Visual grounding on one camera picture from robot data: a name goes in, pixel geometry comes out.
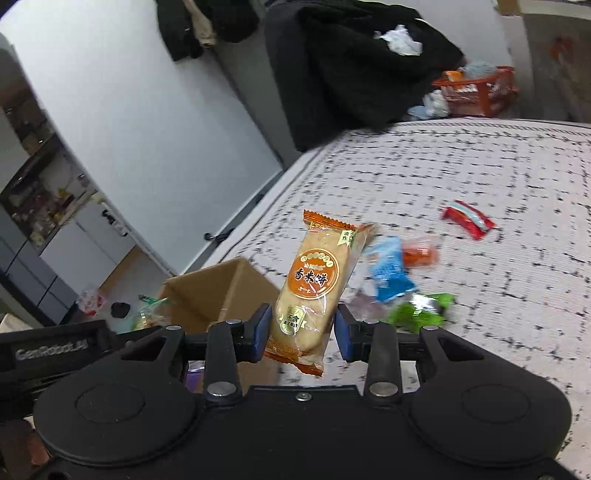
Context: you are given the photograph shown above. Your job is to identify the clear orange snack packet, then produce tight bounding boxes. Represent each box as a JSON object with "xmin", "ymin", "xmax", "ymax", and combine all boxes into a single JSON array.
[{"xmin": 402, "ymin": 236, "xmax": 440, "ymax": 268}]

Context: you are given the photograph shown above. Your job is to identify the white crumpled cloth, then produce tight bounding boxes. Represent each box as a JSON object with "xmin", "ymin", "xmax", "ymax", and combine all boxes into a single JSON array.
[{"xmin": 374, "ymin": 25, "xmax": 423, "ymax": 56}]

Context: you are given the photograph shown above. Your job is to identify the blue snack packet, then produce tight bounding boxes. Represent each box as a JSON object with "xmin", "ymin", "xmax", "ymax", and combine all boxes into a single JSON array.
[{"xmin": 367, "ymin": 237, "xmax": 418, "ymax": 303}]

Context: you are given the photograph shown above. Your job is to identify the green snack packet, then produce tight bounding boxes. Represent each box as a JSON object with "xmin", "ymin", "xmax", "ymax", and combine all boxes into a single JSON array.
[{"xmin": 385, "ymin": 292, "xmax": 456, "ymax": 334}]

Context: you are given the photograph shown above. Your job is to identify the white patterned bed blanket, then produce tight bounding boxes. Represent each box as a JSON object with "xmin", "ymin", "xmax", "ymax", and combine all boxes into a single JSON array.
[{"xmin": 211, "ymin": 119, "xmax": 590, "ymax": 479}]

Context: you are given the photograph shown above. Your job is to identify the brown cardboard box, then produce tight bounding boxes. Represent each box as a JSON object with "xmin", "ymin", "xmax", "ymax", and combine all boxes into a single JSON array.
[{"xmin": 160, "ymin": 257, "xmax": 279, "ymax": 404}]

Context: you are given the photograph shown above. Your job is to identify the hanging dark jackets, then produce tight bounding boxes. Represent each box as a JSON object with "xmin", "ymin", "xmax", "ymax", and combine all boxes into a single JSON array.
[{"xmin": 155, "ymin": 0, "xmax": 259, "ymax": 62}]

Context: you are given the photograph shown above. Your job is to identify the red white snack bar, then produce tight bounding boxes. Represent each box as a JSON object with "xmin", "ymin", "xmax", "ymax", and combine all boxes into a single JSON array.
[{"xmin": 442, "ymin": 200, "xmax": 497, "ymax": 240}]

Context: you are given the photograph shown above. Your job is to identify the orange plastic basket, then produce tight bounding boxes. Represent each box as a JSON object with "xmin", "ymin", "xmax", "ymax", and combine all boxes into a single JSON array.
[{"xmin": 433, "ymin": 66, "xmax": 519, "ymax": 118}]

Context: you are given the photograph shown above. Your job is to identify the white kitchen cabinet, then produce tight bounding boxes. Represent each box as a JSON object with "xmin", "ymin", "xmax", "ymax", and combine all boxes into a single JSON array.
[{"xmin": 41, "ymin": 201, "xmax": 135, "ymax": 293}]

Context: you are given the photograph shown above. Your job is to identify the black clothes pile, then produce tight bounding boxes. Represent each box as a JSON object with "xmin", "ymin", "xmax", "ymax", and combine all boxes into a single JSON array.
[{"xmin": 263, "ymin": 1, "xmax": 465, "ymax": 152}]

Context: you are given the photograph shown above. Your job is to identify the orange rice cracker packet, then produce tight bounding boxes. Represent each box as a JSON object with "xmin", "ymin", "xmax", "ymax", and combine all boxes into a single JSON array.
[{"xmin": 266, "ymin": 210, "xmax": 376, "ymax": 376}]

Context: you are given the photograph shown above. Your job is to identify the red white plastic bag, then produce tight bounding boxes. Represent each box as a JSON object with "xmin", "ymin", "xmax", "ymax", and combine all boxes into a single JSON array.
[{"xmin": 77, "ymin": 287, "xmax": 106, "ymax": 317}]

